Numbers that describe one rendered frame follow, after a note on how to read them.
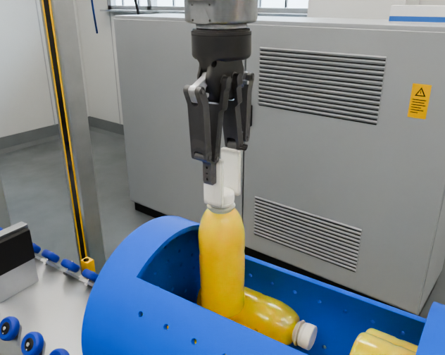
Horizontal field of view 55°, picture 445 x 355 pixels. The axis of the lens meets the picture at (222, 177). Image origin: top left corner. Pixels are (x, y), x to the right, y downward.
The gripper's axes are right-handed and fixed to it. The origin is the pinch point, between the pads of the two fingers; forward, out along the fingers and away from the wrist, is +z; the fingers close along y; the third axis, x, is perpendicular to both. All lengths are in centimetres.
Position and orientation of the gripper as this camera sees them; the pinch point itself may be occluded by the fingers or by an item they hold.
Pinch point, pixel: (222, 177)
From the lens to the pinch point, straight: 60.8
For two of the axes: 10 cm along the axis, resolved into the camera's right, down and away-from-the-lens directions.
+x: 8.3, 2.1, -5.1
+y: -5.5, 3.3, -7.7
